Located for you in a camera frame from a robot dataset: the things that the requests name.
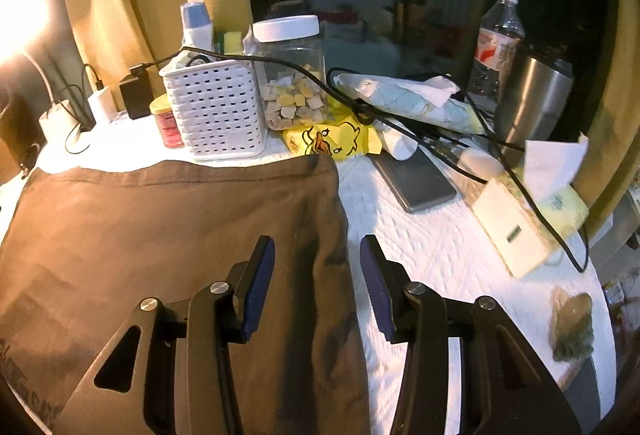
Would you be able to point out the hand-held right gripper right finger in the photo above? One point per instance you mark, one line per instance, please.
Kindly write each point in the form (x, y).
(375, 286)

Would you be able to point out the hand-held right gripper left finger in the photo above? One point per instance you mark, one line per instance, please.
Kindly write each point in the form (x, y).
(257, 286)

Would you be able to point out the brown t-shirt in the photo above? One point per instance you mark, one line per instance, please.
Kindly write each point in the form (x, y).
(150, 240)

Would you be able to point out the white quilted table cover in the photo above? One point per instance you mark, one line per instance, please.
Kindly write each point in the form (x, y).
(425, 265)

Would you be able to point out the grey smartphone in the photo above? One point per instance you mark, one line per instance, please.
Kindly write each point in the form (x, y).
(417, 185)

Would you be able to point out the white tube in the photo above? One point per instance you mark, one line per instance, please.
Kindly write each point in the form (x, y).
(400, 145)

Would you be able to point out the white power bank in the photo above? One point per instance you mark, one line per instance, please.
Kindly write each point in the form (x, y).
(515, 235)

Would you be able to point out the yellow duck snack packet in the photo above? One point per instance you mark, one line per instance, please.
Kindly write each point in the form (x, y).
(345, 140)

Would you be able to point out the white perforated basket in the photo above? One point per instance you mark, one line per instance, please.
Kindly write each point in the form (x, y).
(215, 115)

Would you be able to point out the red can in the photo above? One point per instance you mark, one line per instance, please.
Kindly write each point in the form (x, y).
(169, 125)

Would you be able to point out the wet wipes pack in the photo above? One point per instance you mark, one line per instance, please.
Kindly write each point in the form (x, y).
(420, 102)

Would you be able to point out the green stone figure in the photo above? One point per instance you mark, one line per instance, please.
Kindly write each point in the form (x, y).
(572, 327)

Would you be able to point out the white power strip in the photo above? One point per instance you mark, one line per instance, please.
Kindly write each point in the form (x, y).
(122, 122)

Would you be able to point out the black keys bundle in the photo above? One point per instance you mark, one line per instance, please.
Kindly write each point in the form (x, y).
(30, 162)

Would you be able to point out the clear jar with white lid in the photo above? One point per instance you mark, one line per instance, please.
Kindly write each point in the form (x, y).
(292, 65)

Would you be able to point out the black power adapter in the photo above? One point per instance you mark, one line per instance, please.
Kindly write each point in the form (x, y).
(136, 97)

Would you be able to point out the white plug charger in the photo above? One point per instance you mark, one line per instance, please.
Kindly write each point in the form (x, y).
(102, 105)

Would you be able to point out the yellow green sponge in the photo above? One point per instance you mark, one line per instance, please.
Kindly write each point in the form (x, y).
(232, 42)

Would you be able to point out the stainless steel tumbler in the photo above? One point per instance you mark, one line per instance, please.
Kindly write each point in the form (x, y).
(535, 100)

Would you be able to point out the white desk lamp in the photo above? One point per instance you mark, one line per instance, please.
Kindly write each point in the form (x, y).
(61, 119)

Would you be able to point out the clear plastic water bottle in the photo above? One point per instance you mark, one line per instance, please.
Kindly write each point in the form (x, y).
(495, 55)

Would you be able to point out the blue capped bottle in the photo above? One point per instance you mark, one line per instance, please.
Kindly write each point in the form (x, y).
(196, 27)

